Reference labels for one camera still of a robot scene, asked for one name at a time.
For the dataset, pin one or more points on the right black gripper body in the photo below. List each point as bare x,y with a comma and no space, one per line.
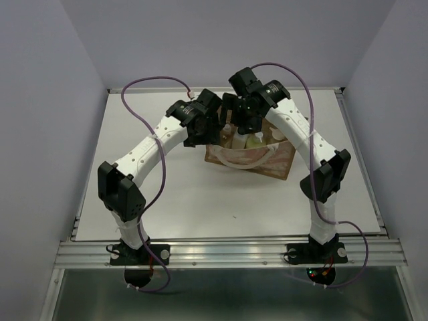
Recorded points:
240,114

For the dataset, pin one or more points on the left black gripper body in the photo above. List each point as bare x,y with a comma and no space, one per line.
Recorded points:
209,135

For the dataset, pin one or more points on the brown burlap canvas bag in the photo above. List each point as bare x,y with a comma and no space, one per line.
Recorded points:
272,160

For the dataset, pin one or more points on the amber liquid clear bottle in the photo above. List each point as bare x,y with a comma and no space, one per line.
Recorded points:
226,136

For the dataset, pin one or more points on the white bottle black cap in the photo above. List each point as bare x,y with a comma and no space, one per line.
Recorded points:
239,140

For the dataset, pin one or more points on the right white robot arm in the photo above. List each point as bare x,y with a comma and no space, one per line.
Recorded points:
327,164

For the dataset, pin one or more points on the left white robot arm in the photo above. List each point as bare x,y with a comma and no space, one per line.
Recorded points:
119,183

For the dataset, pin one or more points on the green pump bottle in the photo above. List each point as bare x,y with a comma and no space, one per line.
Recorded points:
255,140

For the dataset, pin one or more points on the clear pump bottle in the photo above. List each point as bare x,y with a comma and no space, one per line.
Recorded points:
276,134

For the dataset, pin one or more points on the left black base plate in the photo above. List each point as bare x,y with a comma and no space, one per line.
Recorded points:
121,254

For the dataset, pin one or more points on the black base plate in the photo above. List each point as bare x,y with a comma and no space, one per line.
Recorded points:
121,254
312,254

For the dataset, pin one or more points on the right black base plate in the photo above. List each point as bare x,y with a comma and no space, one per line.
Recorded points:
312,254

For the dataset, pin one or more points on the aluminium frame rail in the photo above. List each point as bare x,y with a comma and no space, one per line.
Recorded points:
228,231

